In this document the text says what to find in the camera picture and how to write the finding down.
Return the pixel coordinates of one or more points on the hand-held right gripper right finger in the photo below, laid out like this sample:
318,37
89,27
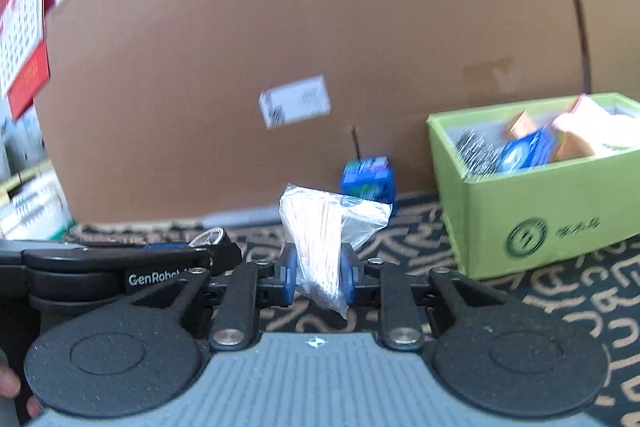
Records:
348,279

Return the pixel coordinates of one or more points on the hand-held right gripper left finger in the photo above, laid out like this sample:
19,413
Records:
288,279

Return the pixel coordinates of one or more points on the plastic bag of cotton swabs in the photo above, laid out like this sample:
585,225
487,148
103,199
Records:
320,239

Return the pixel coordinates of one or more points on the steel wool scrubber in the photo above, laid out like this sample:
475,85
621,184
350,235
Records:
474,153

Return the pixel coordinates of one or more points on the light green storage box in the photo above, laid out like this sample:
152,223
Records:
545,202

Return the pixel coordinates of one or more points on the blue small carton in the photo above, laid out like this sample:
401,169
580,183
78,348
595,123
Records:
525,152

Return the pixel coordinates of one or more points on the person's left hand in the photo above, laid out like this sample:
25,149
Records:
11,382

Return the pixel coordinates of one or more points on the white printed cartons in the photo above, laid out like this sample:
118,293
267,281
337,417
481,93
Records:
30,207

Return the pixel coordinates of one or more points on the blue green small box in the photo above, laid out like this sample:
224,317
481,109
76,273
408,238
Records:
367,181

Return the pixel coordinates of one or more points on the white shipping label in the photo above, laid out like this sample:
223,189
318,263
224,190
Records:
295,102

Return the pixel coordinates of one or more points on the black patterned mat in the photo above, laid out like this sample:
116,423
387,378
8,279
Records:
550,307

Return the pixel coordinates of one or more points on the large brown cardboard box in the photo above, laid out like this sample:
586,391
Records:
300,32

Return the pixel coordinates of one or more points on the brown orange packet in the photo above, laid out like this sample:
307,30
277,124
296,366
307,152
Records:
575,147

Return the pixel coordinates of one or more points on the pink white packet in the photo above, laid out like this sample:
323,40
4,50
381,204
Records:
592,119

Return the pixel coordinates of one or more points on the red wall calendar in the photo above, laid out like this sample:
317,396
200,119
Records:
22,7

